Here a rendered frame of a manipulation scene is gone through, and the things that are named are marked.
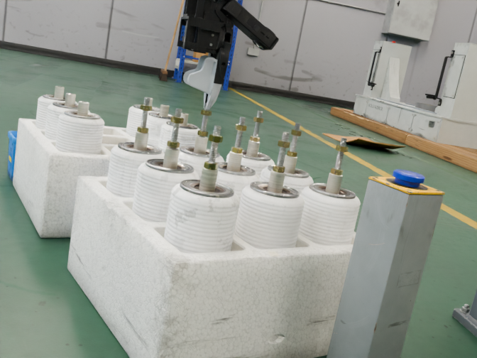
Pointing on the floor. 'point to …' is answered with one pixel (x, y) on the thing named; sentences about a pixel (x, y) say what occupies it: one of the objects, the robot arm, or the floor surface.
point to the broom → (170, 49)
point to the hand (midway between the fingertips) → (211, 102)
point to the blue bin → (11, 152)
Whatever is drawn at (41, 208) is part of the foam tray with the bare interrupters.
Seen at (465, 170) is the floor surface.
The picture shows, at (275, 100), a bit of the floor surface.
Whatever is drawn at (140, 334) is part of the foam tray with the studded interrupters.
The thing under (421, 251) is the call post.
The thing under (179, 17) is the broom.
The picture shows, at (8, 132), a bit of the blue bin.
